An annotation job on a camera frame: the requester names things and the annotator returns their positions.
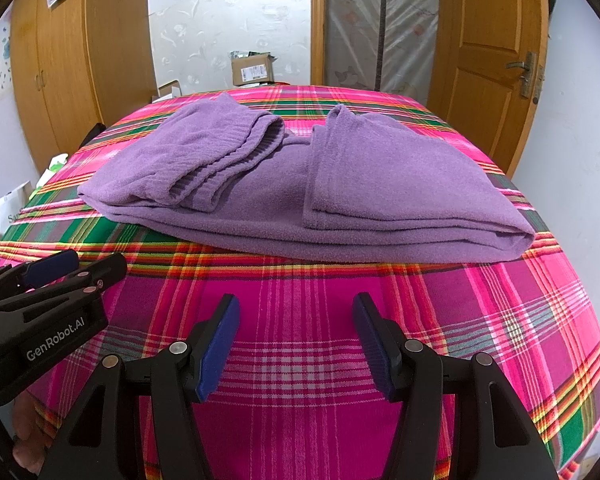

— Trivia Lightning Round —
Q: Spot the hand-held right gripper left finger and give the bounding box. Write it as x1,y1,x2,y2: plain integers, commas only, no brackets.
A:
40,294,241,480

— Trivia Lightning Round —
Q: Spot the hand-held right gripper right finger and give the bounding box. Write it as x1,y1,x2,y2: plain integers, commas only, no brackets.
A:
352,292,556,480

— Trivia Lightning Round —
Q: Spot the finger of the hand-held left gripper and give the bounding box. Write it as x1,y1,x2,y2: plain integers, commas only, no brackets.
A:
0,252,128,326
0,249,80,306

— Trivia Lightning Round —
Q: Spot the purple fleece garment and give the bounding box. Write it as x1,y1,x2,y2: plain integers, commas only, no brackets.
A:
77,92,537,265

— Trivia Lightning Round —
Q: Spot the person's left hand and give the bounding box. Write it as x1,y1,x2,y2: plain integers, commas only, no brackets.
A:
12,390,49,476

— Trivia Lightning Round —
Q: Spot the white carton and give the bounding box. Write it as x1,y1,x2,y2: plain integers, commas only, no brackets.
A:
0,181,33,233

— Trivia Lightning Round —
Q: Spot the pink plaid bed sheet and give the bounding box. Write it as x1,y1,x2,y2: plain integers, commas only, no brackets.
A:
0,84,600,480

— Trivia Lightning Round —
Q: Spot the wooden wardrobe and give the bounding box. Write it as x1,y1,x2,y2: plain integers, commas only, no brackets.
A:
10,0,156,173

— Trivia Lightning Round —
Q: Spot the brown cardboard box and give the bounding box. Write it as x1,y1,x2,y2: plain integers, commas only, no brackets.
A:
230,51,277,87

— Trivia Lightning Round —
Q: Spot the wooden door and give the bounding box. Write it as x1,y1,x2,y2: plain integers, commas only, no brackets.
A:
427,0,551,176

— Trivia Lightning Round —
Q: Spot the translucent plastic door curtain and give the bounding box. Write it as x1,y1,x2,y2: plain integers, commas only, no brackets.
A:
325,0,441,93

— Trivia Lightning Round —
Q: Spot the dark cloth behind door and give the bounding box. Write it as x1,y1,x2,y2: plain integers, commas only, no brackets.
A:
542,0,559,61

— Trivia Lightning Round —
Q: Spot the metal door handle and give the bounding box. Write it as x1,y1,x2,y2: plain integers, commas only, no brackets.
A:
505,51,538,99

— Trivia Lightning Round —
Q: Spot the wooden door frame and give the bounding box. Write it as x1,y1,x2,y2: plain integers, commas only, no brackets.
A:
310,0,331,86

